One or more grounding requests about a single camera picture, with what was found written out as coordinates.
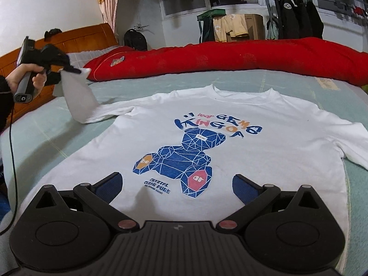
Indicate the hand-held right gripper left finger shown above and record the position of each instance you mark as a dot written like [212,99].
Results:
[110,187]

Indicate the pink patterned curtain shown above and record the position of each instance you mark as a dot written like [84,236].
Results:
[106,3]

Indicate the metal clothes drying rack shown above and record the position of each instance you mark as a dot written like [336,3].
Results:
[339,1]

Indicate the small black item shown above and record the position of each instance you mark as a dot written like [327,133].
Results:
[52,34]

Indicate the metal wall hook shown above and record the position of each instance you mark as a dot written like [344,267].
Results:
[140,26]

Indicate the plain black hanging jacket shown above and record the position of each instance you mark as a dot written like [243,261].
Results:
[312,17]

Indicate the black backpack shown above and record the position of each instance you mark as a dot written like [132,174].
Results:
[135,40]

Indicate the wooden headboard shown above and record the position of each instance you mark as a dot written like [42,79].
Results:
[80,37]

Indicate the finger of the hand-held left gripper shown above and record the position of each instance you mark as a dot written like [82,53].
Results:
[70,69]
[53,79]

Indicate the grey plaid pillow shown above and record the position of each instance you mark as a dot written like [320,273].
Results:
[86,56]

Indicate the white printed sweatshirt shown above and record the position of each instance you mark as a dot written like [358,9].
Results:
[230,138]

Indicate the pale green hanging garment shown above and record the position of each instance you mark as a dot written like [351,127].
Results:
[271,28]

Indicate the cardboard box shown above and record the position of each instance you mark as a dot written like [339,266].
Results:
[254,26]

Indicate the person's left hand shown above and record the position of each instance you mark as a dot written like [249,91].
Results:
[17,77]

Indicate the yellow clothes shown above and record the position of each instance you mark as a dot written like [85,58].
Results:
[233,26]

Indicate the red quilt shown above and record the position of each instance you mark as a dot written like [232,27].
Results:
[230,57]

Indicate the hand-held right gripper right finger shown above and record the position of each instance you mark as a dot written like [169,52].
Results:
[244,189]

